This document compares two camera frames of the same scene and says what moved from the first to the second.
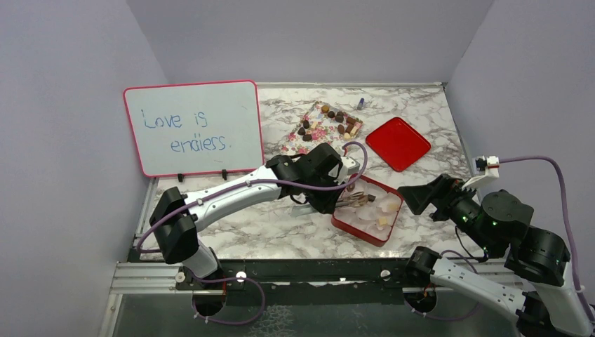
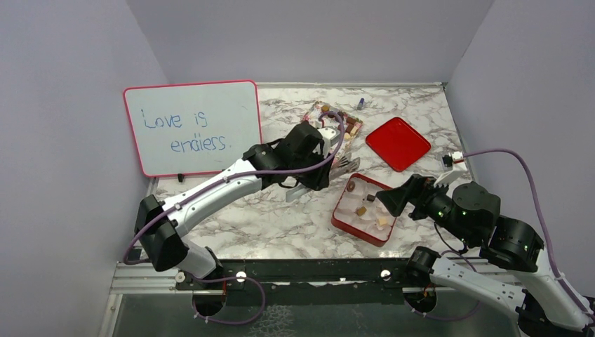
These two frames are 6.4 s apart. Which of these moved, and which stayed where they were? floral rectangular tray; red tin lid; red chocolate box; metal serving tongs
Moved: metal serving tongs
Stayed: floral rectangular tray; red chocolate box; red tin lid
